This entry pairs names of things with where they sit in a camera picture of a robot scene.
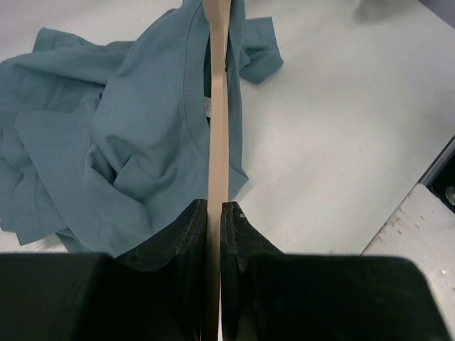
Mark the tan wooden hanger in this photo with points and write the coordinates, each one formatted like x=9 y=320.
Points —
x=218 y=16

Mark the teal blue t shirt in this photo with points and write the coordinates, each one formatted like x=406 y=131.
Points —
x=105 y=145

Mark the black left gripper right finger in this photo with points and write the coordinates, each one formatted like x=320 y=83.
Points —
x=269 y=295

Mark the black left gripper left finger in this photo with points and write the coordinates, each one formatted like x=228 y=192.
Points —
x=152 y=292

